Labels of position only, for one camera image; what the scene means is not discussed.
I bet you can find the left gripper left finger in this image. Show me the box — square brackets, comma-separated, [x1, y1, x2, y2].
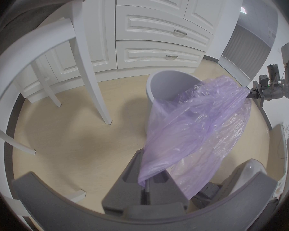
[102, 149, 147, 214]

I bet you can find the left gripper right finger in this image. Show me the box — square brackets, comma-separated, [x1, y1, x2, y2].
[147, 169, 189, 209]

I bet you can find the purple plastic bag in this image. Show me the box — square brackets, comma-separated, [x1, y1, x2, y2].
[138, 75, 252, 200]

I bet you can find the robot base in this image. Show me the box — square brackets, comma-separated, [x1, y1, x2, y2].
[191, 123, 289, 209]

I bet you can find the white trash bin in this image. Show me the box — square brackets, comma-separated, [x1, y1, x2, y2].
[146, 70, 209, 141]

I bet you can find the grey curtain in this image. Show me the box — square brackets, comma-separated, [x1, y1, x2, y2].
[222, 24, 272, 81]

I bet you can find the white wardrobe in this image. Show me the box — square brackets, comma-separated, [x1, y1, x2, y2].
[19, 0, 244, 103]

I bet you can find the grey padded white chair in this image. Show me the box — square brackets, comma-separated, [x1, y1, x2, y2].
[0, 0, 112, 226]

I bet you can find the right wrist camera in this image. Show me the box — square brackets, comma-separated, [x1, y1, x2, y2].
[258, 74, 271, 88]

